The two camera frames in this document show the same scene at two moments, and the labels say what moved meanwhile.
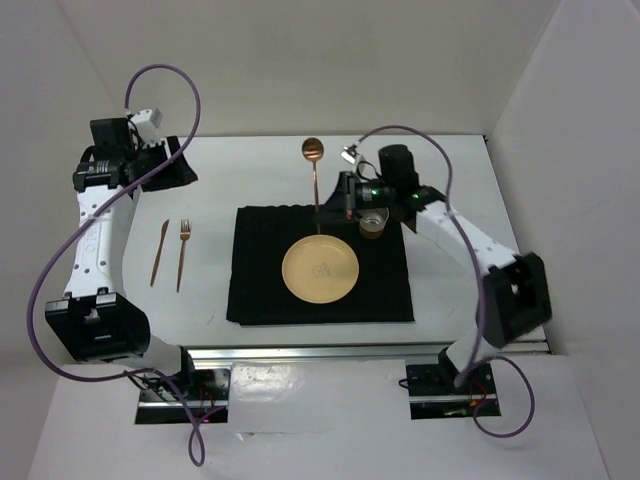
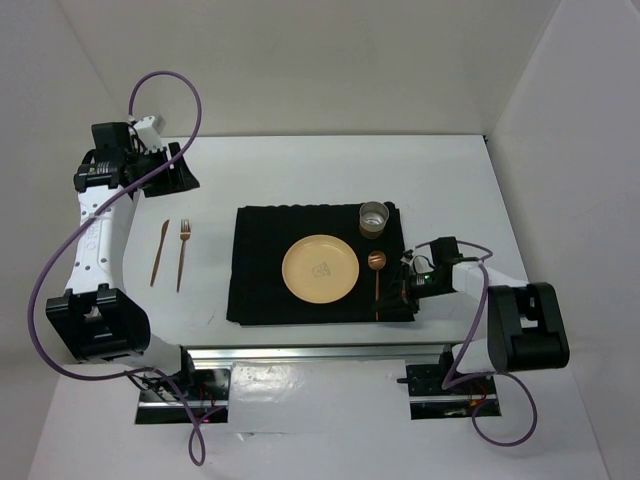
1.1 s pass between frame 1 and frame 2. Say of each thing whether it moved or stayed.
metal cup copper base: stayed
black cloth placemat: stayed
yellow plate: stayed
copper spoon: moved
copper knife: stayed
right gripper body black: moved
